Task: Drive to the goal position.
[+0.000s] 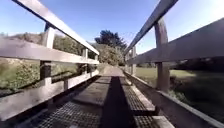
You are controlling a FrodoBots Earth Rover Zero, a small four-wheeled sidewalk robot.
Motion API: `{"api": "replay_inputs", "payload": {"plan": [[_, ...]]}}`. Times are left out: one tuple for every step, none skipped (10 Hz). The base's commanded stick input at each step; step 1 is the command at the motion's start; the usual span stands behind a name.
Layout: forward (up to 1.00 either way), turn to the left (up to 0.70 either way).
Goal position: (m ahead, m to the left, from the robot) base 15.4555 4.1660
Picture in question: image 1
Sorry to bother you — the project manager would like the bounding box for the rough grass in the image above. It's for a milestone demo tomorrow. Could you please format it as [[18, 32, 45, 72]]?
[[0, 58, 86, 98]]

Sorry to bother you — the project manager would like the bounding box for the wooden bridge railing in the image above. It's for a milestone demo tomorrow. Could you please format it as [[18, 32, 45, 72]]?
[[0, 0, 101, 123], [123, 0, 224, 128]]

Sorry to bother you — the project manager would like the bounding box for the dark tree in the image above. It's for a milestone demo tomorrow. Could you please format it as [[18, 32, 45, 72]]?
[[94, 29, 128, 51]]

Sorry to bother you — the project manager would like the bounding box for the green bush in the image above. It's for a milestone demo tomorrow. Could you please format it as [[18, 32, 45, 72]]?
[[90, 43, 126, 67]]

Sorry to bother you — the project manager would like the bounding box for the metal mesh bridge deck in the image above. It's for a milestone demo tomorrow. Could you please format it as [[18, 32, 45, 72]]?
[[13, 74, 178, 128]]

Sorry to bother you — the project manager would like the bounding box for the grass field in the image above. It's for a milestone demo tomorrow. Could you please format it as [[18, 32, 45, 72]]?
[[134, 65, 224, 124]]

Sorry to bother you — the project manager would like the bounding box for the pale dirt path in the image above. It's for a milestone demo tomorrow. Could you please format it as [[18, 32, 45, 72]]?
[[98, 64, 127, 78]]

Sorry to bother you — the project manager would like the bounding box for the green hedge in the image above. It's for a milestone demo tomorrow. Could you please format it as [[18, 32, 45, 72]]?
[[0, 32, 96, 64]]

